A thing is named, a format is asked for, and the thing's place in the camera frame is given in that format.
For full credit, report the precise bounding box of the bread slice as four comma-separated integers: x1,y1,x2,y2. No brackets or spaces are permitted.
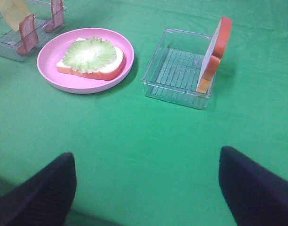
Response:
196,16,232,93
56,38,126,81

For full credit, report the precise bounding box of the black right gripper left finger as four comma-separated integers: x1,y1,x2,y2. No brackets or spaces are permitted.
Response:
0,153,77,226

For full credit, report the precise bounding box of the clear left ingredient tray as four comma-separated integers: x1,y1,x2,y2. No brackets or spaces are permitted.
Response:
0,0,64,62

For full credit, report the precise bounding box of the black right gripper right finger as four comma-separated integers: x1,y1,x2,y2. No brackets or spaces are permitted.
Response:
218,146,288,226

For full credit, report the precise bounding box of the yellow cheese slice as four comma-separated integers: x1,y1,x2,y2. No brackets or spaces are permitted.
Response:
0,0,32,32

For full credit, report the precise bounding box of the green lettuce leaf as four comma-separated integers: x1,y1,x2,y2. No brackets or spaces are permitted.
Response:
62,36,117,73

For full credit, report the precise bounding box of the pink round plate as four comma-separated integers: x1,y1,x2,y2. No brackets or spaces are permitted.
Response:
37,28,135,94

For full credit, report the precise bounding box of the clear right bread tray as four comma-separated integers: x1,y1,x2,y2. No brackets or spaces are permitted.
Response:
142,29,215,109

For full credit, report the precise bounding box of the bacon strip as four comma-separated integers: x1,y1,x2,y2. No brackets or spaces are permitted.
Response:
16,14,39,55
45,0,64,32

